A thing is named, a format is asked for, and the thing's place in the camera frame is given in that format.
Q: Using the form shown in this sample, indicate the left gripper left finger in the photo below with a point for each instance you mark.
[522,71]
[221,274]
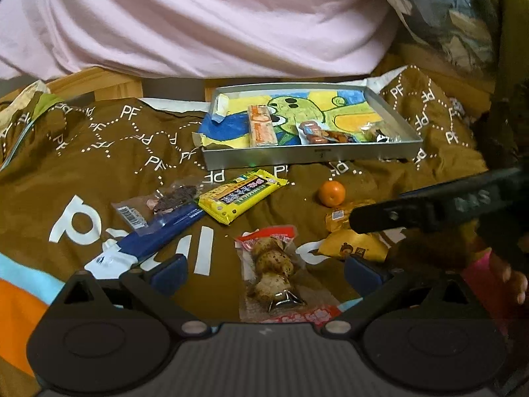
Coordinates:
[153,289]

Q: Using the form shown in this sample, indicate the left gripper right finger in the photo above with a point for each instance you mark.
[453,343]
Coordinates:
[378,287]

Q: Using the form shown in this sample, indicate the navy blue white packet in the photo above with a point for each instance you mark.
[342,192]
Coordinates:
[138,246]

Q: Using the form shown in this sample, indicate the dark dried meat clear packet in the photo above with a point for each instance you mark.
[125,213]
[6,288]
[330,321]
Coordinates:
[147,214]

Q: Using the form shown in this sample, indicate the meatball skewer red packet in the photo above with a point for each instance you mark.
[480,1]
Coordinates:
[277,286]

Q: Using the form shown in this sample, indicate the yellow cake packet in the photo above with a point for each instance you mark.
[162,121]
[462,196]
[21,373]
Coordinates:
[342,244]

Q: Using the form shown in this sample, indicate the golden snack packet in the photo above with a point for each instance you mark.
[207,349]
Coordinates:
[338,217]

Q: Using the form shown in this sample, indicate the yellow biscuit packet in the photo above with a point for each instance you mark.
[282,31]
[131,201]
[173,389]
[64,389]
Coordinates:
[229,200]

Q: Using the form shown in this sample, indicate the rice cracker clear packet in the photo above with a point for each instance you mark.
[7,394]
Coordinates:
[380,132]

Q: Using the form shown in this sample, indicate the orange cracker packet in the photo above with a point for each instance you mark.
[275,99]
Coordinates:
[261,127]

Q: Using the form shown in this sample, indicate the pink sausage white packet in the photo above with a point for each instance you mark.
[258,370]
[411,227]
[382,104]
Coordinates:
[314,132]

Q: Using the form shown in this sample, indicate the person right hand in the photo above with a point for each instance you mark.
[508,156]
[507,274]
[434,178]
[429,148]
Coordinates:
[501,289]

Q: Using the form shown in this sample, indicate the brown PF printed blanket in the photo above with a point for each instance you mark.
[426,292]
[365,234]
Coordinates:
[64,169]

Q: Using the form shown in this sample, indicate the small orange tangerine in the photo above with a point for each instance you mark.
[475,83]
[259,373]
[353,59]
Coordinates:
[331,194]

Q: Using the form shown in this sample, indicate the grey metal tray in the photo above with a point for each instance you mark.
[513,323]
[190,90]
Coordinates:
[275,155]

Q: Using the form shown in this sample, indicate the plastic bag of clothes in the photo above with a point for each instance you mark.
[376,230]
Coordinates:
[459,30]

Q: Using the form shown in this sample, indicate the pink draped cloth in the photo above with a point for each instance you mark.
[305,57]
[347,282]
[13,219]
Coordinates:
[47,39]

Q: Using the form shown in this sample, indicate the wooden bed frame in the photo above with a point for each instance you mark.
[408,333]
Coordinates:
[106,85]

